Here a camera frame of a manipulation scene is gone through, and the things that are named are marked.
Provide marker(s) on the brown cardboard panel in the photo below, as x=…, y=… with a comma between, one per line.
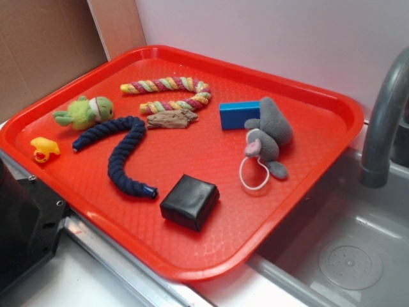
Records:
x=47, y=44

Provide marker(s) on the blue rectangular block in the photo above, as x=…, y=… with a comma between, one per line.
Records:
x=233, y=115

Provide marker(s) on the brown wood piece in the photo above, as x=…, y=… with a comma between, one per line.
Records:
x=175, y=119

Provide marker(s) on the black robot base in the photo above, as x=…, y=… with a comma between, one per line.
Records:
x=32, y=217

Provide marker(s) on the grey plush mouse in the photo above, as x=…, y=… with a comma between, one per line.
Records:
x=265, y=135

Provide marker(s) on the grey plastic sink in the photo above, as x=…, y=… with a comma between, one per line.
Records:
x=343, y=244

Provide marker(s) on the black wrapped block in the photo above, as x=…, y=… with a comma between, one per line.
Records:
x=190, y=202

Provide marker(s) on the yellow rubber duck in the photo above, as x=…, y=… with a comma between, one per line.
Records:
x=44, y=148

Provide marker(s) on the green plush toy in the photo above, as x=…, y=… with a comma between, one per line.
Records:
x=85, y=113

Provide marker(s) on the red plastic tray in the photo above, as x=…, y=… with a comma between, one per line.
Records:
x=324, y=123

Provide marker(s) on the grey faucet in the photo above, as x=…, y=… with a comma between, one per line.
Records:
x=386, y=138

